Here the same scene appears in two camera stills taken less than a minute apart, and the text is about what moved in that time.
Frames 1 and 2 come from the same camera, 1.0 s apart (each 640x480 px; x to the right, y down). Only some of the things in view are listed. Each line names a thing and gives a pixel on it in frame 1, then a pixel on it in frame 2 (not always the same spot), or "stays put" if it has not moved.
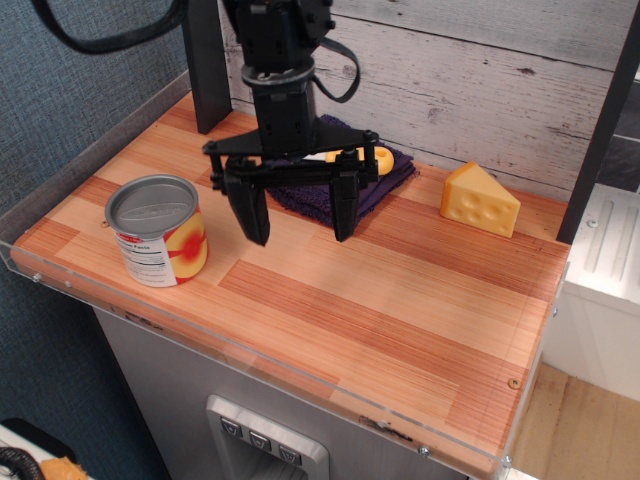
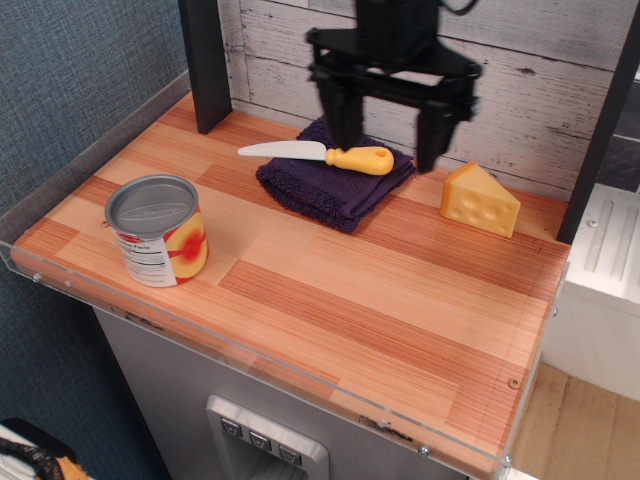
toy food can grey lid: [151, 205] stays put
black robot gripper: [290, 148] → [394, 45]
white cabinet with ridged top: [595, 331] stays put
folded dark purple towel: [314, 202] stays put
